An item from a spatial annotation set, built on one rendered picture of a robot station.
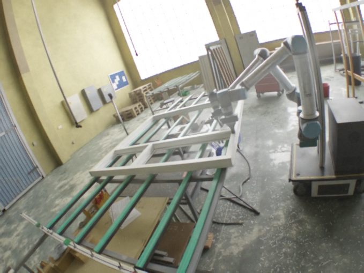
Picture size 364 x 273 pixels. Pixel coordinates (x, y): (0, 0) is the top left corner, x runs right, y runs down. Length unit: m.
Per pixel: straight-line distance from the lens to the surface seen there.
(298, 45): 1.34
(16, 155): 7.02
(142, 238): 1.43
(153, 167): 1.54
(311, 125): 1.47
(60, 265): 1.67
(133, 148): 2.13
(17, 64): 7.47
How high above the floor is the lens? 1.61
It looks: 21 degrees down
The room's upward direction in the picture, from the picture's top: 21 degrees counter-clockwise
